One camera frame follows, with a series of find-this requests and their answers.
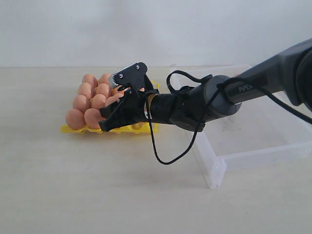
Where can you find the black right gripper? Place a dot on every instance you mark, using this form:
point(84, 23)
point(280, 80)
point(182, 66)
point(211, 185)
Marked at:
point(173, 109)

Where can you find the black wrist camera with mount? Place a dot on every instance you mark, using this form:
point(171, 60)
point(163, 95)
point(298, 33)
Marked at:
point(133, 76)

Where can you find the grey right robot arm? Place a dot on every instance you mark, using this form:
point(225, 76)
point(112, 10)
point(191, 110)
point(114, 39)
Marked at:
point(285, 78)

